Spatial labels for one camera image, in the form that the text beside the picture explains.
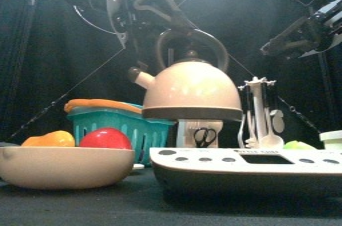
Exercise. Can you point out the white toy spatula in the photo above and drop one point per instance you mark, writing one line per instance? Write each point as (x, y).
(277, 121)

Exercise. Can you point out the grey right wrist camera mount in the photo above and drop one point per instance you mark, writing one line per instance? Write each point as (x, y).
(326, 47)

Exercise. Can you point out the white utensil stand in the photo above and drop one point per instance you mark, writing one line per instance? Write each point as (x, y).
(258, 103)

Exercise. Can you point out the green toy food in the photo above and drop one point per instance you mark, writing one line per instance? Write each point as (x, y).
(300, 145)

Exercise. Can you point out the white toy knife block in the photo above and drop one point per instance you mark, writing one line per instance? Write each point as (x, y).
(186, 135)

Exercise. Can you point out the white toy ladle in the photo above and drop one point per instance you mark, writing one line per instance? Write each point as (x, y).
(242, 133)

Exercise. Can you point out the grey metal frame pole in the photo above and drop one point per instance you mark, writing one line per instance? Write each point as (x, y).
(171, 56)

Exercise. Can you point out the white kitchen scale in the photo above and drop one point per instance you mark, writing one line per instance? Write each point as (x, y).
(222, 173)

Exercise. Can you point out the black toy scissors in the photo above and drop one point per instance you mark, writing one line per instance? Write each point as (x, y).
(205, 136)

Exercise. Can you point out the beige plastic bowl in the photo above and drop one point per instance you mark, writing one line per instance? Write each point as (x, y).
(62, 168)

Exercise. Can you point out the red toy apple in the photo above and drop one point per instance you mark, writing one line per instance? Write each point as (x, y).
(106, 139)

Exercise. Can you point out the white plastic cup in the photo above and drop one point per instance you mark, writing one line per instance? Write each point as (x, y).
(332, 140)

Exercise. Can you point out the white toy spoon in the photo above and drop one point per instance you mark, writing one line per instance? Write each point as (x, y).
(272, 140)

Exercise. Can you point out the yellow toy fruit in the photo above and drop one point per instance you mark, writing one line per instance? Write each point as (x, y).
(51, 139)

